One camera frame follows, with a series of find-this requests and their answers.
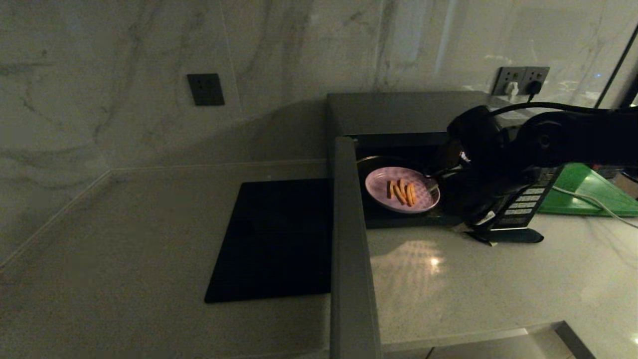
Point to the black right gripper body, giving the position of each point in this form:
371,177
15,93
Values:
478,169

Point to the black glass induction cooktop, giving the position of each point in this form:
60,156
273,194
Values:
274,239

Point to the purple round plate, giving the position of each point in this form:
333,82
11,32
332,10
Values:
379,194

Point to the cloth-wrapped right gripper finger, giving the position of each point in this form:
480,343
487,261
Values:
436,180

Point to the single black wall socket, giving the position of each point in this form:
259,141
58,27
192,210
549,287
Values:
205,89

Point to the black glass microwave door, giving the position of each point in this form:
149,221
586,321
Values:
351,259

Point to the green plastic cutting board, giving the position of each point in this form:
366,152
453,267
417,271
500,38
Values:
583,194

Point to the double grey wall socket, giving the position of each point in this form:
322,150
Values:
518,74

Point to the silver black microwave oven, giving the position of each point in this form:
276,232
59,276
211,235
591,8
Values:
398,109

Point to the white power plug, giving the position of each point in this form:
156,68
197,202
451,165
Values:
512,89

